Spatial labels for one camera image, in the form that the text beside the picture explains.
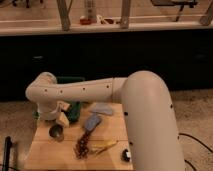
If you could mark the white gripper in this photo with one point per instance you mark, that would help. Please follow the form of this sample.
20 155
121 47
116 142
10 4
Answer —
54 111

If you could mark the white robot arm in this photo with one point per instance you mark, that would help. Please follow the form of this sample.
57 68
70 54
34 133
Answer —
147 106

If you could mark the metal cup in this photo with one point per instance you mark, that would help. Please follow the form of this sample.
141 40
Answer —
56 132

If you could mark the yellow fork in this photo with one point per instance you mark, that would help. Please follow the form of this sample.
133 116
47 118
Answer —
101 146

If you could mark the green plastic bin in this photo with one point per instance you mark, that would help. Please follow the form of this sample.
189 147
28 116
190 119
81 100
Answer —
46 89

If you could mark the black stand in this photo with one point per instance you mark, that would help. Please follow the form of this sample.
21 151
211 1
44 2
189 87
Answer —
6 156

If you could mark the grey cloth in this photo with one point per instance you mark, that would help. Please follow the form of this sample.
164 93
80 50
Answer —
102 108

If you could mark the wooden board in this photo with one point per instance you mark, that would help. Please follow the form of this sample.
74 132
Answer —
46 154

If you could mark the small black object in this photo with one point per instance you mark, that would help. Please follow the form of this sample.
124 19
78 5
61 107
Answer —
125 156

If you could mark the red and white bottle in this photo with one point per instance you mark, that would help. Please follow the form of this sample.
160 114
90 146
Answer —
90 14

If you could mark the grey spatula with wooden handle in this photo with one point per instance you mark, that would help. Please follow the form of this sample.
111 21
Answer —
81 149

